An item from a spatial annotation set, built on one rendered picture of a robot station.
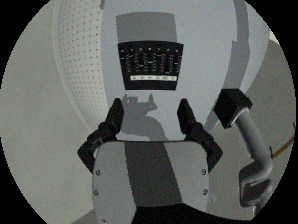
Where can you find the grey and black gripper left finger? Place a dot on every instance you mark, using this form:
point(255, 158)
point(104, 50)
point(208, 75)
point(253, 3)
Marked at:
point(106, 131)

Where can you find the black lighting desk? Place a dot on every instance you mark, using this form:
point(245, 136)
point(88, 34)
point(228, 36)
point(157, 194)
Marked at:
point(148, 64)

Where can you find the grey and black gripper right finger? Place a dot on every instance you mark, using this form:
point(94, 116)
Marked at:
point(194, 131)

